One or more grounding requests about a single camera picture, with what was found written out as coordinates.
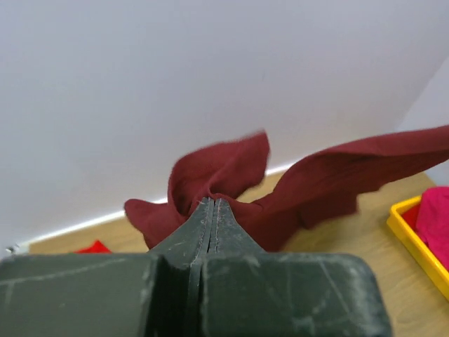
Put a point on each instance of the magenta t shirt in tray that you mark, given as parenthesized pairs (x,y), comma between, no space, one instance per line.
(432,222)

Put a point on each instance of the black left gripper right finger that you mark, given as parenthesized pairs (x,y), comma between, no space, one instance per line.
(246,291)

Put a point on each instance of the yellow plastic tray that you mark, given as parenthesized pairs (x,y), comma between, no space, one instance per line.
(415,246)

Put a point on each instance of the maroon t shirt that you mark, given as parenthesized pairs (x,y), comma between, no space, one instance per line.
(319,187)

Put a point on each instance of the red folded t shirt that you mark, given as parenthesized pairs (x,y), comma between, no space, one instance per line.
(96,247)

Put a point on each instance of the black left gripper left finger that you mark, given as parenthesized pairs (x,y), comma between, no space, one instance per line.
(109,294)

